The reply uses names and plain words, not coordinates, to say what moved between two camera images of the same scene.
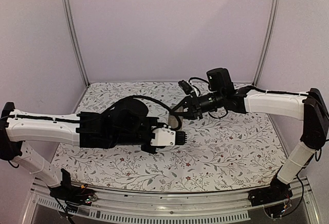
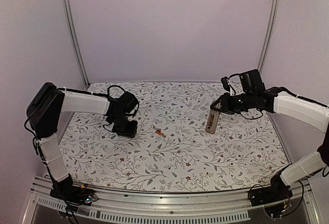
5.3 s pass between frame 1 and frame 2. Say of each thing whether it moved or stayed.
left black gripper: moved
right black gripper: moved
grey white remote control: moved
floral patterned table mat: stayed
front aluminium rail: stayed
